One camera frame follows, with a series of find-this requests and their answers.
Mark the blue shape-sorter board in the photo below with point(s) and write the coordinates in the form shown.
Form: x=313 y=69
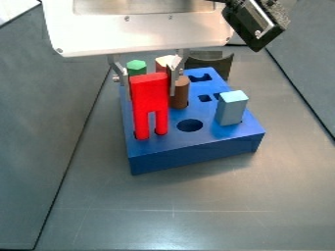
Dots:
x=197 y=139

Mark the black curved holder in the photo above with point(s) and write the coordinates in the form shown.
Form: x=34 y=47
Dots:
x=202 y=59

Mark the brown cylinder peg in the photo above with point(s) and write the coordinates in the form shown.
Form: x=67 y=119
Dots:
x=179 y=99

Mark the light blue rectangular block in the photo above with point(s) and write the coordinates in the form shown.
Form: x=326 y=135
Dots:
x=231 y=106

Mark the green hexagonal peg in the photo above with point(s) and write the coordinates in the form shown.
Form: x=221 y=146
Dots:
x=137 y=67

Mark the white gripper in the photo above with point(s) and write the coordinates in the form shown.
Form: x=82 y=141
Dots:
x=99 y=27

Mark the red two-legged block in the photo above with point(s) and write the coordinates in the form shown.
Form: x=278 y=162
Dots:
x=150 y=99

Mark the black camera box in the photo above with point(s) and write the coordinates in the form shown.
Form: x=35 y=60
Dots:
x=258 y=20

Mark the pink pentagonal peg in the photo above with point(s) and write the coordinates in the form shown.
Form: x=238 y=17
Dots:
x=162 y=63

